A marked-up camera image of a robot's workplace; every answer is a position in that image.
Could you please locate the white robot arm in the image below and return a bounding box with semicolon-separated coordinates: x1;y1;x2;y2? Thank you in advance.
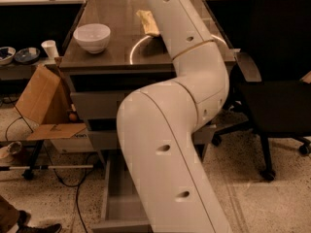
117;0;232;233

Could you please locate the top grey drawer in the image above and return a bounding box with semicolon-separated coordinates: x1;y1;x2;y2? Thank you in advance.
70;85;229;121

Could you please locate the grey drawer cabinet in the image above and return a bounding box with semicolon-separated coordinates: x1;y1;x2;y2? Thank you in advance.
58;0;236;167

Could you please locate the brown yellow chip bag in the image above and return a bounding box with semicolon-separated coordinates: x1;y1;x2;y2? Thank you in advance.
136;10;160;37

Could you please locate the bottom grey drawer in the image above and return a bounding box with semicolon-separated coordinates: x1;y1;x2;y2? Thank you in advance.
91;150;154;233

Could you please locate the orange ball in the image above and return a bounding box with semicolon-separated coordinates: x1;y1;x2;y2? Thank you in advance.
68;113;79;123

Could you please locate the white ceramic bowl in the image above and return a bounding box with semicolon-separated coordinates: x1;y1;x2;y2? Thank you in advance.
73;23;111;53

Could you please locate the white metal rod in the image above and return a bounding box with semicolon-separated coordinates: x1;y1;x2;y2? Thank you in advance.
0;165;94;172

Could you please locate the open cardboard box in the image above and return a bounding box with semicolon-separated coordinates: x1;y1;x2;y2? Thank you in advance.
16;64;86;141

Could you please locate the white paper cup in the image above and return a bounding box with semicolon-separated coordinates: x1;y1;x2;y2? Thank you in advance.
41;40;59;59

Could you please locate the black office chair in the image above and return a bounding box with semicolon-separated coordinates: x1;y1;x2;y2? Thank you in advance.
212;0;311;181

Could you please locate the small tape roll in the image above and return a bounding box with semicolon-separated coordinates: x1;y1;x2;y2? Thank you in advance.
7;142;22;155

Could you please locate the white blue bowl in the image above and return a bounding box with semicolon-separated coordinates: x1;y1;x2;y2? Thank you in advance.
0;47;16;66

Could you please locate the black shoe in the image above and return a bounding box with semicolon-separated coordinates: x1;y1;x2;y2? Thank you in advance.
16;211;62;233

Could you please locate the black floor cable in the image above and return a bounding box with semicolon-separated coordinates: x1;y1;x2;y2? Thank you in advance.
4;95;100;233

